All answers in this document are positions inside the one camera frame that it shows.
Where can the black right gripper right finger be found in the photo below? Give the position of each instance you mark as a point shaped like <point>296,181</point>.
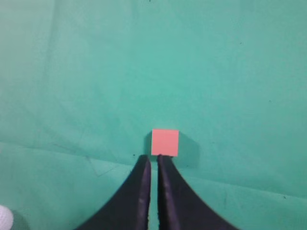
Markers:
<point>179,207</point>

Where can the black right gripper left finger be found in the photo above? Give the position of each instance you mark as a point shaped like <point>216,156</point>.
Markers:
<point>128,208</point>

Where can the red cube block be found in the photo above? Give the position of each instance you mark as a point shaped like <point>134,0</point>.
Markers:
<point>165,142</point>

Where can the white dimpled ball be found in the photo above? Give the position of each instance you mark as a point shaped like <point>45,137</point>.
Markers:
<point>6,218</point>

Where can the green table cloth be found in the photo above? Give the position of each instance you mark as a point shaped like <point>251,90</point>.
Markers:
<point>84,82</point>

